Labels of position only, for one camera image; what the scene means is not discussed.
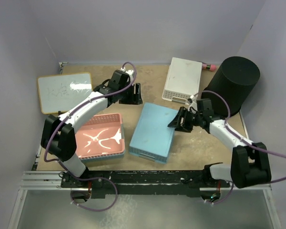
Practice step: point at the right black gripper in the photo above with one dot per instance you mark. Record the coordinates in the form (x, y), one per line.
(176, 122)

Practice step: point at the pink marker pen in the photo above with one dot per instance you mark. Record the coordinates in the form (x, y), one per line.
(208, 67)

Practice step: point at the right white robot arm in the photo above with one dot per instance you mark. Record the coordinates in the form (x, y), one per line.
(249, 164)

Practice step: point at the large black plastic bin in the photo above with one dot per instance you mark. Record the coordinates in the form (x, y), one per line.
(231, 84)

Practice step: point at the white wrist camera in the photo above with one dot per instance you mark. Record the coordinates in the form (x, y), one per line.
(192, 105)
(132, 73)

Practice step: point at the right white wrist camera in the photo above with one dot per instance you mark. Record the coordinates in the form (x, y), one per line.
(192, 105)

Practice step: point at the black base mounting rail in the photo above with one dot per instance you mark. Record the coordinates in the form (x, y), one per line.
(139, 182)

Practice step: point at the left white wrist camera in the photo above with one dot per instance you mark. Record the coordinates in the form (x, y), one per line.
(132, 73)

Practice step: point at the pink perforated basket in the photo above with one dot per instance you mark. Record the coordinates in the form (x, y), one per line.
(100, 136)

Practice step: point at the small whiteboard yellow frame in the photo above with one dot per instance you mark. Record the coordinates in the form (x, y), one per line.
(60, 93)

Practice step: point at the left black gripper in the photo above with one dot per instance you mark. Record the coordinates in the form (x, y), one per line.
(134, 98)

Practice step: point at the blue perforated basket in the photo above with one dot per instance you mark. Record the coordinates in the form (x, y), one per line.
(152, 138)

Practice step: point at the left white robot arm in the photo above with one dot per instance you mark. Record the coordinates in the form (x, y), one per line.
(58, 136)

